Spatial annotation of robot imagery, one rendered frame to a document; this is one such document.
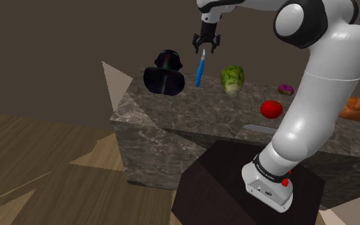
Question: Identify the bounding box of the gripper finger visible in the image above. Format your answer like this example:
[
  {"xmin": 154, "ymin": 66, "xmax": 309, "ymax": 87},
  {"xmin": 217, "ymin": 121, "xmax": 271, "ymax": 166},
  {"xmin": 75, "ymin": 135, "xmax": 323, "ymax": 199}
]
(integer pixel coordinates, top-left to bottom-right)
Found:
[
  {"xmin": 209, "ymin": 33, "xmax": 222, "ymax": 55},
  {"xmin": 192, "ymin": 32, "xmax": 206, "ymax": 55}
]

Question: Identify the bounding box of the green lettuce head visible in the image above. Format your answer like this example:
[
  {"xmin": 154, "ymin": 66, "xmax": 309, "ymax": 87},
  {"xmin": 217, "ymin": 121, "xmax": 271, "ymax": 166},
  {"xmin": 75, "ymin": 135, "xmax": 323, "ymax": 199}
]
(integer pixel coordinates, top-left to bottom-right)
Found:
[{"xmin": 219, "ymin": 65, "xmax": 246, "ymax": 98}]

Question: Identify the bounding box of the black rounded vase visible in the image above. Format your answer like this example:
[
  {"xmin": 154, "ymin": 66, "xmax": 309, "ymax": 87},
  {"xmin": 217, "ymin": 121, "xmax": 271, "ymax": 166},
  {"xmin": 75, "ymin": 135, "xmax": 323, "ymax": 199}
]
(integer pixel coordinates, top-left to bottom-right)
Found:
[{"xmin": 143, "ymin": 49, "xmax": 186, "ymax": 97}]

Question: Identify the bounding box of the pink frosted donut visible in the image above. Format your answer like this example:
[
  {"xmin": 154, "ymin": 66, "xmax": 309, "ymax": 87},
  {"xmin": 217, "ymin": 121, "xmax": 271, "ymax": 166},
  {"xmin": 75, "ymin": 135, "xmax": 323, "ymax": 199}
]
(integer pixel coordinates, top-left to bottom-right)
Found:
[{"xmin": 277, "ymin": 83, "xmax": 295, "ymax": 97}]

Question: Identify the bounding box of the red tomato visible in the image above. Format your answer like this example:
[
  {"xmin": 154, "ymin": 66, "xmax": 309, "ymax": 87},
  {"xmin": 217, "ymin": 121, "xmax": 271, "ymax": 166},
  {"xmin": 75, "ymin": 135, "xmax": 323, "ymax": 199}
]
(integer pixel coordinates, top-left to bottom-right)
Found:
[{"xmin": 260, "ymin": 99, "xmax": 284, "ymax": 120}]

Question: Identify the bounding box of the grey knife blade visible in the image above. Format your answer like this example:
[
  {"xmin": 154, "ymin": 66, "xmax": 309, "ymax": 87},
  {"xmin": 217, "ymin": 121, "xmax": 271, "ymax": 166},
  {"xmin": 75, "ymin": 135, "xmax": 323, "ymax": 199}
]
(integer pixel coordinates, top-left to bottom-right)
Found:
[{"xmin": 242, "ymin": 124, "xmax": 279, "ymax": 136}]

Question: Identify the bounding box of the dark robot stand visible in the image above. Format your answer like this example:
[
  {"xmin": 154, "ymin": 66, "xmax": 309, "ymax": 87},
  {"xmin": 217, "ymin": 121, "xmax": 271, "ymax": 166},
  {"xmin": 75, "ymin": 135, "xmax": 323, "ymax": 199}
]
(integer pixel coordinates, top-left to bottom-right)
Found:
[{"xmin": 171, "ymin": 140, "xmax": 326, "ymax": 225}]

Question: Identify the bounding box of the brown bread loaf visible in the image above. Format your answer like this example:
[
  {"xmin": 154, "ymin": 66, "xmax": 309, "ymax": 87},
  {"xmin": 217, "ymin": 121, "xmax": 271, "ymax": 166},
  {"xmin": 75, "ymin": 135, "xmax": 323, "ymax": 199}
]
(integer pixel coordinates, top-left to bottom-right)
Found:
[{"xmin": 338, "ymin": 96, "xmax": 360, "ymax": 122}]

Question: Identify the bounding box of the blue handled knife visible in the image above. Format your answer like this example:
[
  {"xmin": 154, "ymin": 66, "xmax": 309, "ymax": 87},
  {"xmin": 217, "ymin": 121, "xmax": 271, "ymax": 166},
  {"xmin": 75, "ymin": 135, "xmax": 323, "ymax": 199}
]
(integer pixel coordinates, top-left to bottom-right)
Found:
[{"xmin": 194, "ymin": 49, "xmax": 207, "ymax": 88}]

